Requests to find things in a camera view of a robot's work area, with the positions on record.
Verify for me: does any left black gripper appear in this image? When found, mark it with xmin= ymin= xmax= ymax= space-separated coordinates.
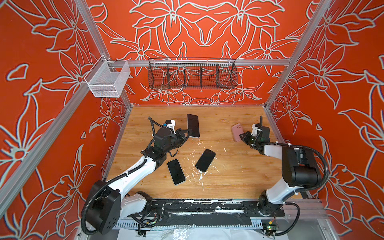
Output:
xmin=163 ymin=128 xmax=192 ymax=155

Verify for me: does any pink clear phone case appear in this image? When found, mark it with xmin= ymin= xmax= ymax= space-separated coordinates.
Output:
xmin=231 ymin=124 xmax=244 ymax=142

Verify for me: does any black phone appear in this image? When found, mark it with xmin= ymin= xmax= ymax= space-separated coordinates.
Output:
xmin=195 ymin=149 xmax=216 ymax=173
xmin=167 ymin=159 xmax=186 ymax=185

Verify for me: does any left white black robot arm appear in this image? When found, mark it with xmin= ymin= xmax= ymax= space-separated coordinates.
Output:
xmin=81 ymin=127 xmax=193 ymax=236

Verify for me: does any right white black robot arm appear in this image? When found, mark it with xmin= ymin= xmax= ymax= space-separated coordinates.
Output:
xmin=239 ymin=124 xmax=329 ymax=216

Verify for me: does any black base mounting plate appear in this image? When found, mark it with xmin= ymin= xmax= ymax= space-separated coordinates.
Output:
xmin=136 ymin=199 xmax=285 ymax=225

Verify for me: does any clear plastic bin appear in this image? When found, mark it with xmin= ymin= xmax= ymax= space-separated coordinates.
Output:
xmin=85 ymin=56 xmax=131 ymax=98

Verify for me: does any small green circuit board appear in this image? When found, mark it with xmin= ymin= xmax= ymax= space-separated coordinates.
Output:
xmin=263 ymin=223 xmax=278 ymax=236

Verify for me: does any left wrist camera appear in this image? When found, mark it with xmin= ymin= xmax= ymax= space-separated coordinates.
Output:
xmin=163 ymin=120 xmax=176 ymax=134

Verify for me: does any black wire basket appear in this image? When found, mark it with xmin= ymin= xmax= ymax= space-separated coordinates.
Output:
xmin=148 ymin=57 xmax=238 ymax=90

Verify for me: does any white perforated cable duct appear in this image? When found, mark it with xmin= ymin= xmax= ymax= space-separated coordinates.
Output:
xmin=113 ymin=219 xmax=263 ymax=231

